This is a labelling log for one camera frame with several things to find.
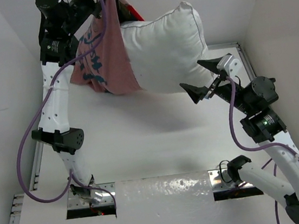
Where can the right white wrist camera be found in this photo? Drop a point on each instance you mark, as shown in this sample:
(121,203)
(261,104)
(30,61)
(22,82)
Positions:
(230,65)

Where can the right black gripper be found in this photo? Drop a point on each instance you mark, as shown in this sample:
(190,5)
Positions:
(210,63)

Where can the red patterned pillowcase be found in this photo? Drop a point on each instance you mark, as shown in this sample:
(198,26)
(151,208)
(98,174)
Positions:
(107,69)

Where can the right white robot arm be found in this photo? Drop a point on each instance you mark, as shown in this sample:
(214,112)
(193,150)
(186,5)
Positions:
(254,126)

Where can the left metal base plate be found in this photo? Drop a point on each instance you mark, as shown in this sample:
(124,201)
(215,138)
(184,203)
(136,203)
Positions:
(81,198)

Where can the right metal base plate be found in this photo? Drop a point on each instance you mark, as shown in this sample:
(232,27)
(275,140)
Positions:
(221,181)

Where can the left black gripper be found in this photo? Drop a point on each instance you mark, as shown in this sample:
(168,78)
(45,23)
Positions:
(94,6)

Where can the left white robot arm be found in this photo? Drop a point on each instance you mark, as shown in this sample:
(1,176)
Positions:
(60,20)

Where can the metal base plate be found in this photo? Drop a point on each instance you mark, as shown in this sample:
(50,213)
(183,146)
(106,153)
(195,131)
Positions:
(81,198)
(221,181)

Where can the white pillow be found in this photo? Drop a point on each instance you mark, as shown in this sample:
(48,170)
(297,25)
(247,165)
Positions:
(164,53)

